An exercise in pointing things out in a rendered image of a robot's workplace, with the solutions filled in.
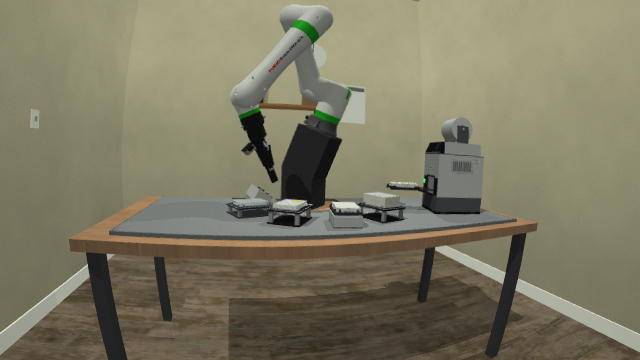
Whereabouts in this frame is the white roll of film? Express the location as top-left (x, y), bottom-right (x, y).
top-left (441, 117), bottom-right (473, 142)

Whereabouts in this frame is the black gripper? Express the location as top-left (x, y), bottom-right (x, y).
top-left (246, 124), bottom-right (278, 183)

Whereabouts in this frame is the grey button panel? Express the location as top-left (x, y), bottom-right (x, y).
top-left (232, 184), bottom-right (272, 202)

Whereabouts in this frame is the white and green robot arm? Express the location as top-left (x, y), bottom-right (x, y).
top-left (230, 4), bottom-right (352, 138)

